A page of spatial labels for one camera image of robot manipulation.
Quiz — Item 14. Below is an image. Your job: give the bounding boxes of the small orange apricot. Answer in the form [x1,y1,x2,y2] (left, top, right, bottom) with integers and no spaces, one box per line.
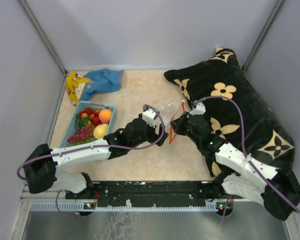
[80,112,89,119]

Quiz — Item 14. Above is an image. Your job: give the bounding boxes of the grey slotted cable duct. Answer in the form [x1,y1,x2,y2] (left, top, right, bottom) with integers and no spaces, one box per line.
[29,201,235,212]

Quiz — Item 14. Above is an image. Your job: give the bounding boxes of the purple grape bunch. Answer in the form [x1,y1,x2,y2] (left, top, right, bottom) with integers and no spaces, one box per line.
[67,125,94,144]

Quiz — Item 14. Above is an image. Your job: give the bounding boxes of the orange peach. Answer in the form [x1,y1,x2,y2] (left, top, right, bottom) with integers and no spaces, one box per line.
[98,108,113,124]

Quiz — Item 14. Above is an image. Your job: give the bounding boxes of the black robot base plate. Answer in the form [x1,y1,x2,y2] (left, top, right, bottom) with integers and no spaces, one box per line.
[65,181,228,208]

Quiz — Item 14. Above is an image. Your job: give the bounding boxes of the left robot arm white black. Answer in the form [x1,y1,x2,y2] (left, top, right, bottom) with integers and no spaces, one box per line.
[22,112,168,199]

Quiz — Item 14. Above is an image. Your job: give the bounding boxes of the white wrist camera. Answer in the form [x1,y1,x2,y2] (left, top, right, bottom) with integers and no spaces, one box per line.
[189,102,206,116]
[141,108,157,128]

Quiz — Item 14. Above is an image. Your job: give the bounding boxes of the yellow pikachu plush toy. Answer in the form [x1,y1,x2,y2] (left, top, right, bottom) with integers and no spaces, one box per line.
[65,71,93,106]

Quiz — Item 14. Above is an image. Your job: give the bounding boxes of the yellow pear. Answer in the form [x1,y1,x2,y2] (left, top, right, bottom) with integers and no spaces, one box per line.
[93,123,108,140]

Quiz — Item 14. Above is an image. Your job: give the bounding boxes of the red strawberry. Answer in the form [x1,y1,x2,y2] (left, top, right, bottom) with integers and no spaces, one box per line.
[83,107,93,116]

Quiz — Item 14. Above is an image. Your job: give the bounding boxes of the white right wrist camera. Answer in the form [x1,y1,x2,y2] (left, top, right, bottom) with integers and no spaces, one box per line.
[189,102,206,116]

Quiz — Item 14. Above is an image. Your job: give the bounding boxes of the light blue plastic basket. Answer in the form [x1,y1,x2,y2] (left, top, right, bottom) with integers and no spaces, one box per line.
[60,101,117,148]

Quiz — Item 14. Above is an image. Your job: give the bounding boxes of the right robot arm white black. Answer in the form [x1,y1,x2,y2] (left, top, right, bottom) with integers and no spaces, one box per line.
[170,112,300,221]

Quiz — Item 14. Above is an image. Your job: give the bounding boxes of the green grape bunch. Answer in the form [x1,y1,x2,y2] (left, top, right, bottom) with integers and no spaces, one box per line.
[72,138,96,146]

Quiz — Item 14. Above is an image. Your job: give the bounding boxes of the blue cloth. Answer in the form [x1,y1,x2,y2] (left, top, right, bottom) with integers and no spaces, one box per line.
[80,68,124,101]

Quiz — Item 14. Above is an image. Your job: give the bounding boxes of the clear zip bag orange zipper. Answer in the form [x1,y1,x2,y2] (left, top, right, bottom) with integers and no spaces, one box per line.
[158,99,186,144]

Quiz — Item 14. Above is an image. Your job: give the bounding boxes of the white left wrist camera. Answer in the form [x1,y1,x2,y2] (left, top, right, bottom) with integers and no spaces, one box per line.
[141,108,157,128]

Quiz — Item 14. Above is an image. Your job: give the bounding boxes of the black floral pillow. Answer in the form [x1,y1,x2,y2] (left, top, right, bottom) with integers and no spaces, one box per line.
[163,47,295,169]

